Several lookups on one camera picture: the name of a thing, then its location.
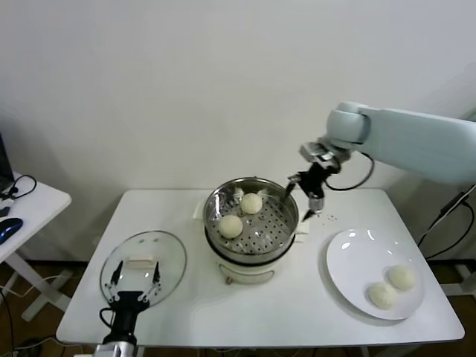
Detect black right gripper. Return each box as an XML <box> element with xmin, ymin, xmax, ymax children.
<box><xmin>284</xmin><ymin>163</ymin><xmax>341</xmax><ymax>222</ymax></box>

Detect black looped desk cable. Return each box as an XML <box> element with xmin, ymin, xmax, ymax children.
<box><xmin>0</xmin><ymin>175</ymin><xmax>37</xmax><ymax>204</ymax></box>

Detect white round plate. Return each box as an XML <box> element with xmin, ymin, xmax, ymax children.
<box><xmin>326</xmin><ymin>227</ymin><xmax>425</xmax><ymax>321</ymax></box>

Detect white electric cooker pot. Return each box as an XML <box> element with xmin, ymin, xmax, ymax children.
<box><xmin>203</xmin><ymin>222</ymin><xmax>312</xmax><ymax>286</ymax></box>

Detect blue computer mouse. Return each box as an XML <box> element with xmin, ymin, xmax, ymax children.
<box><xmin>0</xmin><ymin>218</ymin><xmax>24</xmax><ymax>245</ymax></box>

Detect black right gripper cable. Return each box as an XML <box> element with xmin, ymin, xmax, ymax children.
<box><xmin>323</xmin><ymin>152</ymin><xmax>376</xmax><ymax>191</ymax></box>

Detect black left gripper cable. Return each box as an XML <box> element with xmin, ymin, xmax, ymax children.
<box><xmin>98</xmin><ymin>306</ymin><xmax>116</xmax><ymax>328</ymax></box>

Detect dark laptop screen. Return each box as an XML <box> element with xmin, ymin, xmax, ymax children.
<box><xmin>0</xmin><ymin>132</ymin><xmax>15</xmax><ymax>193</ymax></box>

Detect grey floor cable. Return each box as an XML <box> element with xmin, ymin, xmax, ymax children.
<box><xmin>0</xmin><ymin>329</ymin><xmax>81</xmax><ymax>353</ymax></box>

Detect stainless steel steamer basket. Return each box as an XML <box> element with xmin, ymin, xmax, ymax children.
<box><xmin>192</xmin><ymin>177</ymin><xmax>312</xmax><ymax>261</ymax></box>

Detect glass pot lid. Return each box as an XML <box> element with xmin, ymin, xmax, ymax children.
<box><xmin>99</xmin><ymin>230</ymin><xmax>187</xmax><ymax>313</ymax></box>

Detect black power cable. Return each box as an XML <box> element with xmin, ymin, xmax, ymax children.
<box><xmin>414</xmin><ymin>184</ymin><xmax>476</xmax><ymax>261</ymax></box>

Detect white steamed baozi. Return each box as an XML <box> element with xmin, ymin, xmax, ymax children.
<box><xmin>367</xmin><ymin>281</ymin><xmax>399</xmax><ymax>310</ymax></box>
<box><xmin>387</xmin><ymin>264</ymin><xmax>417</xmax><ymax>292</ymax></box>
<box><xmin>218</xmin><ymin>214</ymin><xmax>244</xmax><ymax>239</ymax></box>
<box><xmin>239</xmin><ymin>193</ymin><xmax>263</xmax><ymax>216</ymax></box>

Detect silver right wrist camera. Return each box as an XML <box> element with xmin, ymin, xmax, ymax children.
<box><xmin>299</xmin><ymin>140</ymin><xmax>335</xmax><ymax>163</ymax></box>

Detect white floor cable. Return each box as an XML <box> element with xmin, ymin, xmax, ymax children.
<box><xmin>0</xmin><ymin>274</ymin><xmax>64</xmax><ymax>298</ymax></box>

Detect white side desk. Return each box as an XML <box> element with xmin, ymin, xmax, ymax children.
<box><xmin>0</xmin><ymin>171</ymin><xmax>72</xmax><ymax>323</ymax></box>

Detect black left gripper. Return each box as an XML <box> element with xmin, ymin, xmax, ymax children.
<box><xmin>103</xmin><ymin>260</ymin><xmax>162</xmax><ymax>335</ymax></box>

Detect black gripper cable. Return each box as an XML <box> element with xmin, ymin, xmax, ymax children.
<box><xmin>98</xmin><ymin>306</ymin><xmax>116</xmax><ymax>328</ymax></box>
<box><xmin>323</xmin><ymin>152</ymin><xmax>376</xmax><ymax>191</ymax></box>

